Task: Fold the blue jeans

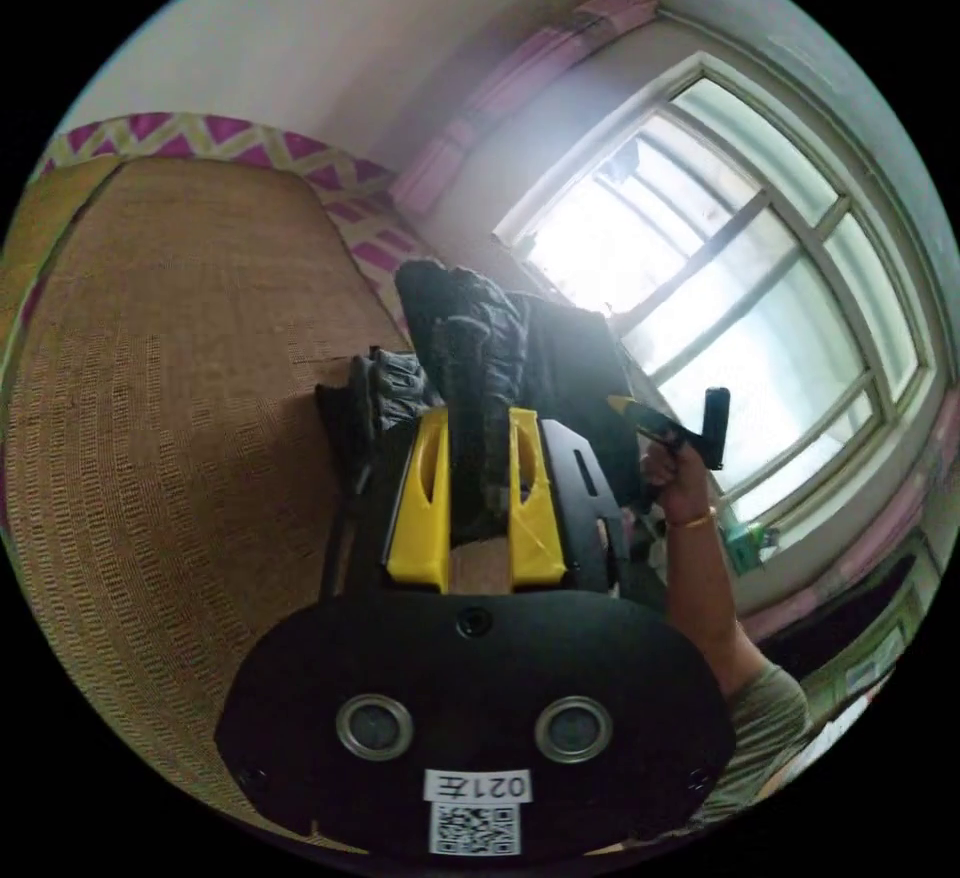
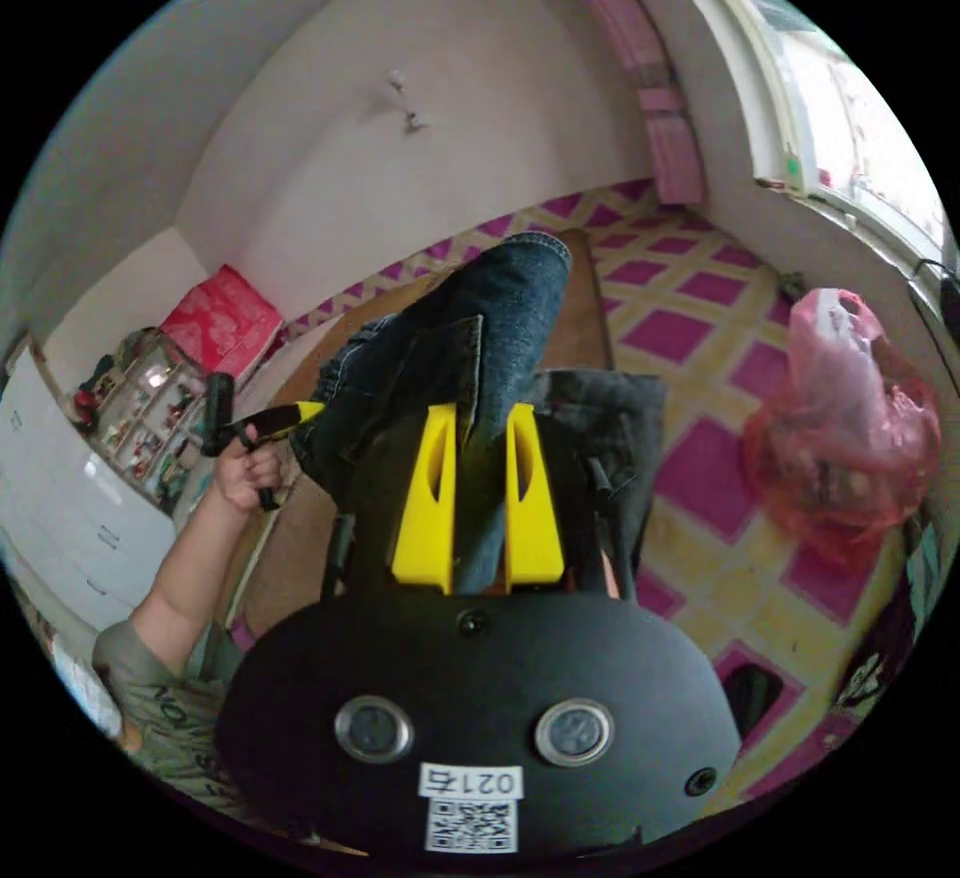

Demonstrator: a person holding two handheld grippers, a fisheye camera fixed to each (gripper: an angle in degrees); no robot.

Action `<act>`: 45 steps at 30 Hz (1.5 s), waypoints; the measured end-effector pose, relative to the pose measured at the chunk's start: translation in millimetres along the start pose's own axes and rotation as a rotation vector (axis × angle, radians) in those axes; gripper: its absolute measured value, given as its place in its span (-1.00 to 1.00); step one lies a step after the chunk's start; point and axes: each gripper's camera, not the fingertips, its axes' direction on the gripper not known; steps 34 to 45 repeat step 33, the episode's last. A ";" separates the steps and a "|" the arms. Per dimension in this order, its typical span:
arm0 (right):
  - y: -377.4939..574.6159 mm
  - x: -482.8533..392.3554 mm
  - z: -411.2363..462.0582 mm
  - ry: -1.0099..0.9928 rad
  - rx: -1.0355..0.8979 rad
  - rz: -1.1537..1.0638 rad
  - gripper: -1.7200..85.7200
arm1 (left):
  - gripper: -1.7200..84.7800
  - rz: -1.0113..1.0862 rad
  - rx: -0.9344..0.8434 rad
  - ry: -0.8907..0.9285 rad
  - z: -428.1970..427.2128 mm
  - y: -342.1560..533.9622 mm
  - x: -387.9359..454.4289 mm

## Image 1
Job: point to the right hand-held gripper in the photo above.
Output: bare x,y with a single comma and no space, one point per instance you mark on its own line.
671,437

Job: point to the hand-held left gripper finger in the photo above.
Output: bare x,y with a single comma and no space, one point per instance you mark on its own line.
534,540

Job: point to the blue jeans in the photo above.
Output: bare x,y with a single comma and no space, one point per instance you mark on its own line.
559,360

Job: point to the person's right forearm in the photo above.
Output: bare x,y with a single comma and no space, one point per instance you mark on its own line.
705,593

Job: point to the person's right hand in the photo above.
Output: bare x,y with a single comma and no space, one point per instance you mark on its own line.
671,480

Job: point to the window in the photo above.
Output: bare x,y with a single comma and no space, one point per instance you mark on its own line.
750,308

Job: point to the pile of clothes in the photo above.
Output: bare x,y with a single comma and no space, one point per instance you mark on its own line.
390,387

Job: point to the person's body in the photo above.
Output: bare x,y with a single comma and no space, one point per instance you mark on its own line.
765,743

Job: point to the pink curtain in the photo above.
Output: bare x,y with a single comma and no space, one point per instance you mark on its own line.
517,90

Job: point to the bed with woven mat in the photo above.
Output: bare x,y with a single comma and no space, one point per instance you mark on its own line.
172,405

